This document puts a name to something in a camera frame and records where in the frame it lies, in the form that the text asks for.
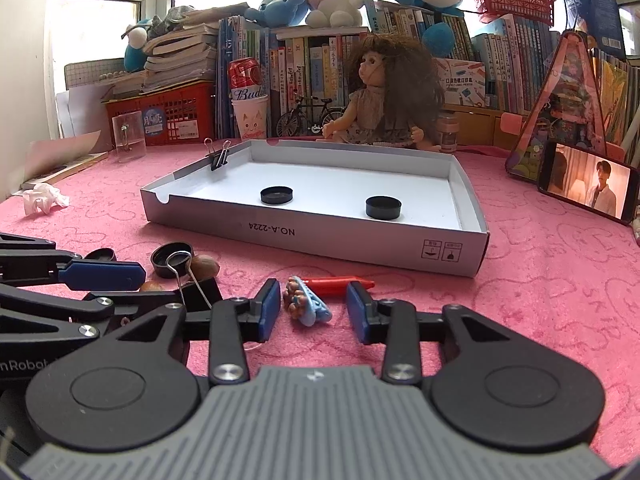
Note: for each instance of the row of blue-spined books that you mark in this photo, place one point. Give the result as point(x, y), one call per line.
point(515, 60)

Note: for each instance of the black toy bicycle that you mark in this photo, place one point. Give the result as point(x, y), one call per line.
point(305, 115)

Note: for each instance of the tall blue carton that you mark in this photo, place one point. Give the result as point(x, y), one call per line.
point(600, 10)

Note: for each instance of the brown-haired doll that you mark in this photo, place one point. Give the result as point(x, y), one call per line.
point(385, 100)

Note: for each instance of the stack of flat books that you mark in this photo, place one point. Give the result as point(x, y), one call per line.
point(180, 55)

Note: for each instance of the large red plastic basket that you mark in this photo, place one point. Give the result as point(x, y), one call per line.
point(165, 115)

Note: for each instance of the clear glass mug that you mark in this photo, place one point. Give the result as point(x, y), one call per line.
point(129, 135)

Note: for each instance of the white printed carton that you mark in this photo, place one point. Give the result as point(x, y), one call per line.
point(460, 82)

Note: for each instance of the red crayon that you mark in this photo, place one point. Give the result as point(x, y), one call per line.
point(340, 286)

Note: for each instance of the row of upright books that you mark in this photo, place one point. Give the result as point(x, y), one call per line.
point(300, 70)

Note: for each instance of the crumpled white tissue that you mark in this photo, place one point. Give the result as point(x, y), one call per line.
point(42, 200)

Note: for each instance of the small red plastic basket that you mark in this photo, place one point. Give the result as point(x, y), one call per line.
point(515, 0)

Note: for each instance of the red beverage can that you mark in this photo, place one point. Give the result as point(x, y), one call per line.
point(245, 80)

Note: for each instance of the black binder clip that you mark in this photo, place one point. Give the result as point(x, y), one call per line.
point(218, 158)
point(202, 292)

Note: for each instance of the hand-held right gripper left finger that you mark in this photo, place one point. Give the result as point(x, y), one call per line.
point(270, 310)

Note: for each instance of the blue toy figure piece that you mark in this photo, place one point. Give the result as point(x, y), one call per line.
point(306, 305)

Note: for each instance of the white paper sheet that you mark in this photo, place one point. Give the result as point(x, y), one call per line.
point(80, 110)

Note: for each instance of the large brown nut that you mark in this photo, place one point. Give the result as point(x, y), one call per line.
point(206, 265)

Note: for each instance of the row of yellow picture books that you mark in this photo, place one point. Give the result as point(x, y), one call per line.
point(617, 90)

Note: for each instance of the grey plush toy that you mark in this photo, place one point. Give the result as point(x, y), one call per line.
point(170, 16)

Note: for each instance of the flat notebook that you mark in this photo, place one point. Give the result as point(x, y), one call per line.
point(60, 160)

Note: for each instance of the blue whale plush toy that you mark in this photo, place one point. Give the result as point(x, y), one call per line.
point(275, 7)

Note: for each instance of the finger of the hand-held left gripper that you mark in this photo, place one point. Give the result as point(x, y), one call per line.
point(105, 276)
point(50, 305)

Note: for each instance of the small glass jar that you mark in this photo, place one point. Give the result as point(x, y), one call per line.
point(447, 132)

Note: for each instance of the white cartoon paper cup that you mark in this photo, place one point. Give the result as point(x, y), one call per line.
point(248, 117)

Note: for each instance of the white cardboard box tray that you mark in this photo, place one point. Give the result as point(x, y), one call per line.
point(325, 180)

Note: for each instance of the pink triangular toy house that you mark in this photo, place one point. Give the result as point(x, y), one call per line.
point(560, 105)

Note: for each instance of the blue white plush toy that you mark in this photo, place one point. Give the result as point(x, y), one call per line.
point(135, 47)

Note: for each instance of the black smartphone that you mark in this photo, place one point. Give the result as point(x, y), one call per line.
point(585, 182)

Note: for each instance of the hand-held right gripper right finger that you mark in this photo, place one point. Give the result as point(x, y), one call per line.
point(357, 312)

